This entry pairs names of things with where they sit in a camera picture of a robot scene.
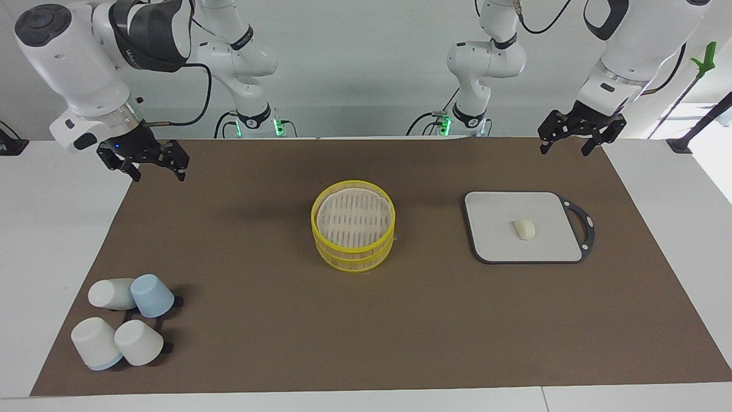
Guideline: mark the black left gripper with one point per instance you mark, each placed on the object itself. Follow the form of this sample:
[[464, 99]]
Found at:
[[592, 121]]

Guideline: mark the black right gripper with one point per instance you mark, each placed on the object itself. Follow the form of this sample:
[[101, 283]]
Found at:
[[137, 146]]

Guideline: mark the cream steamed bun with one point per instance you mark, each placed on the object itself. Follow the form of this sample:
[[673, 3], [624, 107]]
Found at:
[[525, 229]]

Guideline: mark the yellow steamer tier with liner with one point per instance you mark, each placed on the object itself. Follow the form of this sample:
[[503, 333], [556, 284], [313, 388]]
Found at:
[[320, 234]]

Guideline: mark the white perforated steamer liner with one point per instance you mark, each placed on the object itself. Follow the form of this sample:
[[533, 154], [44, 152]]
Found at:
[[354, 214]]

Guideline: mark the yellow bamboo steamer basket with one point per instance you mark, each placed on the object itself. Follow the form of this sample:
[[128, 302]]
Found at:
[[354, 264]]

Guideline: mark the black tripod stand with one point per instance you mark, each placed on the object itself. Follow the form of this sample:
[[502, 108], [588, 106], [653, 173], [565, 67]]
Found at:
[[680, 145]]

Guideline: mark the white cutting board grey rim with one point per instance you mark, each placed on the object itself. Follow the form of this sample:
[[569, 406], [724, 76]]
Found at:
[[503, 240]]

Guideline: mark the light blue cup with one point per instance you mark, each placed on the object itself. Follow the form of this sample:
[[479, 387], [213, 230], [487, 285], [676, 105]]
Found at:
[[153, 294]]

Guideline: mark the white cup blue rim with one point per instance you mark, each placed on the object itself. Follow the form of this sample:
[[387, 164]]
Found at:
[[108, 293], [94, 343]]

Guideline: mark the black stand foot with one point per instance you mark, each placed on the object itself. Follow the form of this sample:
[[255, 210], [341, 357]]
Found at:
[[11, 146]]

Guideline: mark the green tipped thin pole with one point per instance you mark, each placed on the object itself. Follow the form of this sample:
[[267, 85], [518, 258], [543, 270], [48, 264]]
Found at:
[[708, 57]]

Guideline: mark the cream white cup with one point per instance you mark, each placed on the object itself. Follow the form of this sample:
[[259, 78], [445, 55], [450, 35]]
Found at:
[[140, 342]]

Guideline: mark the black cup rack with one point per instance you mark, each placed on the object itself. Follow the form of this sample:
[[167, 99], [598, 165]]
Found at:
[[168, 347]]

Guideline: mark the brown table mat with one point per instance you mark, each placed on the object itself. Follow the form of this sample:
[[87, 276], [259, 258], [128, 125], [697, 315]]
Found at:
[[257, 320]]

